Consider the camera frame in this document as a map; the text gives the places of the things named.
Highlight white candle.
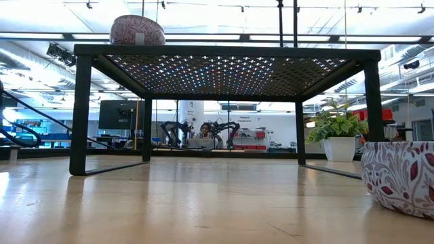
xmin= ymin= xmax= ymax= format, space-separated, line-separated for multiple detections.
xmin=109 ymin=14 xmax=166 ymax=46

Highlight red leaf patterned bowl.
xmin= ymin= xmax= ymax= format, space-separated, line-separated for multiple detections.
xmin=360 ymin=140 xmax=434 ymax=221

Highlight person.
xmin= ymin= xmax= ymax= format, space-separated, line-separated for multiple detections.
xmin=193 ymin=122 xmax=218 ymax=140

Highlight white pillar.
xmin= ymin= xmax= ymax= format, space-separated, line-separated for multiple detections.
xmin=178 ymin=100 xmax=205 ymax=138

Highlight shelf with red bins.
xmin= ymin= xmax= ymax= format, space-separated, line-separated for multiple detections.
xmin=233 ymin=127 xmax=267 ymax=151

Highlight black perforated metal shelf riser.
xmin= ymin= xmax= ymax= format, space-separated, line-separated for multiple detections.
xmin=69 ymin=43 xmax=386 ymax=180

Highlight black monitor screen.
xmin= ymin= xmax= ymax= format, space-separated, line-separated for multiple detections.
xmin=98 ymin=99 xmax=146 ymax=131

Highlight green plant in white pot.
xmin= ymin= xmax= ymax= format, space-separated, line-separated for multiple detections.
xmin=304 ymin=99 xmax=370 ymax=163

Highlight black ceiling spotlight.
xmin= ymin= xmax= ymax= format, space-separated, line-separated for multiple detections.
xmin=45 ymin=43 xmax=77 ymax=68

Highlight red box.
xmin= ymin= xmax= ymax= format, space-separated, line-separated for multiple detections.
xmin=352 ymin=108 xmax=394 ymax=122

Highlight blue storage bins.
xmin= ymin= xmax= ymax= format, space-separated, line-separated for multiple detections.
xmin=13 ymin=118 xmax=71 ymax=140

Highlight black aluminium table frame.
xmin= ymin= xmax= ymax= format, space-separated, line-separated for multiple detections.
xmin=0 ymin=86 xmax=363 ymax=161

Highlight thick black cable loop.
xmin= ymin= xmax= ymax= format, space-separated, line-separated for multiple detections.
xmin=0 ymin=120 xmax=42 ymax=148

